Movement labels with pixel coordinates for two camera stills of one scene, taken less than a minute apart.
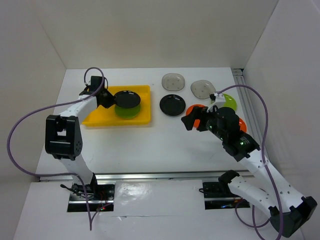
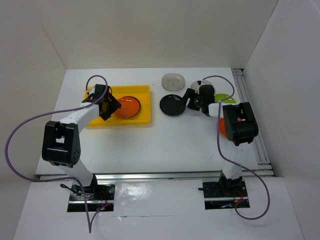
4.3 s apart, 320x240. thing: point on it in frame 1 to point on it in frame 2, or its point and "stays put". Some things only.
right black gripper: (197, 113) to (190, 93)
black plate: (172, 105) stays put
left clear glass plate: (173, 82) stays put
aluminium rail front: (193, 177) stays put
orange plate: (197, 122) to (130, 107)
